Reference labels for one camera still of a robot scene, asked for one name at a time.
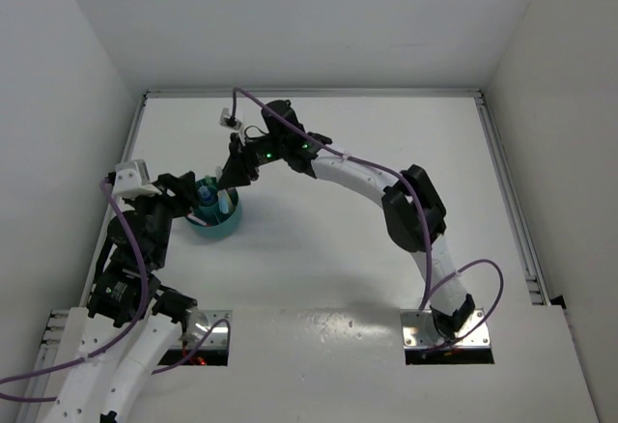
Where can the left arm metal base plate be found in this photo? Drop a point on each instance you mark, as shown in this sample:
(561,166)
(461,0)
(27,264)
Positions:
(213,323)

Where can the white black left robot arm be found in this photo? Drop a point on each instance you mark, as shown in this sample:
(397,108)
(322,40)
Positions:
(131,319)

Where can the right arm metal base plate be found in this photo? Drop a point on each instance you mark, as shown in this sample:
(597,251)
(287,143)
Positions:
(421,332)

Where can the blue highlighter marker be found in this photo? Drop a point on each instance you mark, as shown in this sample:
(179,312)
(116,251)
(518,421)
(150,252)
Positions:
(223,198)

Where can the clear blue spray bottle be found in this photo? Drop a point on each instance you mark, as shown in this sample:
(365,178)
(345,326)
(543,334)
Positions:
(207,196)

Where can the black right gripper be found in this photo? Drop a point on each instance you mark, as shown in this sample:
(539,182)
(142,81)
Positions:
(240,169)

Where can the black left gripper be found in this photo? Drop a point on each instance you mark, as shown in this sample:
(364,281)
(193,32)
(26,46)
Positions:
(184,187)

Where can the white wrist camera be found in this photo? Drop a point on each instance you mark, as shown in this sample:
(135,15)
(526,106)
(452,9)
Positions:
(132,179)
(233,120)

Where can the red pen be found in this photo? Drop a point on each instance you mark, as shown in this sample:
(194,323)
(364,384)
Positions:
(198,221)

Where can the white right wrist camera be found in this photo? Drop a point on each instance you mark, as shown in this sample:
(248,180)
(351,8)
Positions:
(233,120)

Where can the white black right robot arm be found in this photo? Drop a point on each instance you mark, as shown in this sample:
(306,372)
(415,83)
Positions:
(413,212)

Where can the teal round divided organizer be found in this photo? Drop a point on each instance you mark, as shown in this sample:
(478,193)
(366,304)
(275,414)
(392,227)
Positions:
(221,225)

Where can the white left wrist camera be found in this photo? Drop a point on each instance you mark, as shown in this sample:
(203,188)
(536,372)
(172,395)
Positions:
(132,179)

